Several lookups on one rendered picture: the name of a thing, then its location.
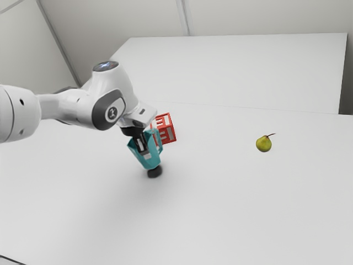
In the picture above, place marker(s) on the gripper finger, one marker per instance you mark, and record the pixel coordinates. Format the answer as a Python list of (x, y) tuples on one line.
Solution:
[(142, 145)]

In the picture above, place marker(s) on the red cube with white print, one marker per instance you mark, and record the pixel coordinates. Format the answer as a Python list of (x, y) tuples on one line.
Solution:
[(166, 129)]

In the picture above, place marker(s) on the green pear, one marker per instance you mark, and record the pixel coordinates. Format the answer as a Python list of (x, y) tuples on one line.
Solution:
[(264, 143)]

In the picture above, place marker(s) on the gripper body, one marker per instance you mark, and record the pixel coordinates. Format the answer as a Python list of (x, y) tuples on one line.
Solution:
[(133, 131)]

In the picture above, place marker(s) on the teal faceted mug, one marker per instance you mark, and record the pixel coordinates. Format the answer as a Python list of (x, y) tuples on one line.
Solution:
[(150, 160)]

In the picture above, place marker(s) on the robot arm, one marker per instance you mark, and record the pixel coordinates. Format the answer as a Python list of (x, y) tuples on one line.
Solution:
[(69, 106)]

